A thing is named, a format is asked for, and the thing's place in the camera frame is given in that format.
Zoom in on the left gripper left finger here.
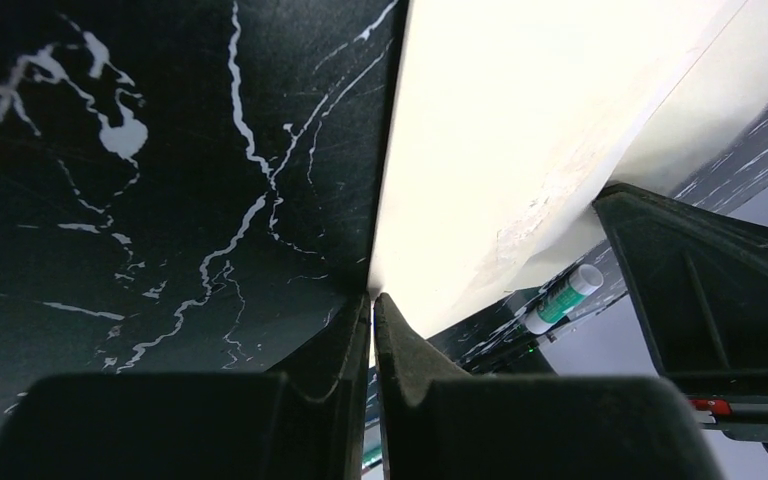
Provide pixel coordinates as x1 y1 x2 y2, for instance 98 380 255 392
0 294 371 479

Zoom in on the green white glue stick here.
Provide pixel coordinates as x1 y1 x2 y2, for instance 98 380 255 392
522 264 604 335

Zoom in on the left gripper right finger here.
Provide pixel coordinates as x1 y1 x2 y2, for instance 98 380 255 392
373 294 722 479

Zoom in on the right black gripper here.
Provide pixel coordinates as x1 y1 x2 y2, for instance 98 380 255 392
593 183 768 455

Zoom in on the cream envelope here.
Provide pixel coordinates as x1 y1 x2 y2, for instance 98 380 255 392
369 1 768 337

